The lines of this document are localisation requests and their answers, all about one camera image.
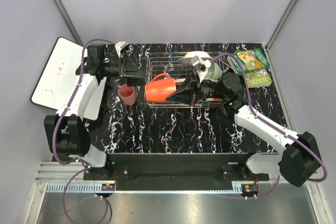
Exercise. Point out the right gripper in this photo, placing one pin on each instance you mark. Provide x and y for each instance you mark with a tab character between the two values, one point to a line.
184	94

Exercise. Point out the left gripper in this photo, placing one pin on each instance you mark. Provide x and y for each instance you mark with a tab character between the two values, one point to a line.
130	68

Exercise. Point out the pink plastic cup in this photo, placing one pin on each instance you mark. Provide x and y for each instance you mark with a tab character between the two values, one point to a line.
127	94

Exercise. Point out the orange mug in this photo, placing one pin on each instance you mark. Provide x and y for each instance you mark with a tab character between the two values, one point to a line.
159	88

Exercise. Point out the chrome wire dish rack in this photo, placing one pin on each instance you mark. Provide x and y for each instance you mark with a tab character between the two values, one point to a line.
167	62

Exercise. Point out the pale green bowl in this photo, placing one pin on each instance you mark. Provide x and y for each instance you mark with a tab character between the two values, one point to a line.
214	72

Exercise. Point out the pink plate with twig motif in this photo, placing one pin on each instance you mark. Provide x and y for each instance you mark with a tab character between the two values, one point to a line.
180	80

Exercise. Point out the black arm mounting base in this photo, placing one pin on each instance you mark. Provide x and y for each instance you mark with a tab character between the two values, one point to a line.
152	173

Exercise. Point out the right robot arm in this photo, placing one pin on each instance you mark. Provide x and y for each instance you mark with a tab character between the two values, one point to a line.
297	156

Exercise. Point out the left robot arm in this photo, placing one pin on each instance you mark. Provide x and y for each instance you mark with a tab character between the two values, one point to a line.
68	139

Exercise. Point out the white dry-erase board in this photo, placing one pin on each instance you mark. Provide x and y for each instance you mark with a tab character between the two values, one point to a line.
58	75

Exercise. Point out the upper green book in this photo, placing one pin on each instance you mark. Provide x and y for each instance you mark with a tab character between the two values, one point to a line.
252	60

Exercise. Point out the green book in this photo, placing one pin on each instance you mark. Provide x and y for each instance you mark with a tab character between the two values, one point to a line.
259	78
252	60

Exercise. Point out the lower green book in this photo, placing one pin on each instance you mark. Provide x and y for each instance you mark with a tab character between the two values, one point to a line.
259	78

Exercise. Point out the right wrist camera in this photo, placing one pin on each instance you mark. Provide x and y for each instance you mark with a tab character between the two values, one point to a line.
201	65

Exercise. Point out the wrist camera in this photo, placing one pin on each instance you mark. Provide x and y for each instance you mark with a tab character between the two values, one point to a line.
120	47
201	65

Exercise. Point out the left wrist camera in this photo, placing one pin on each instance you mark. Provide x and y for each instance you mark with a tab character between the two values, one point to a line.
120	47

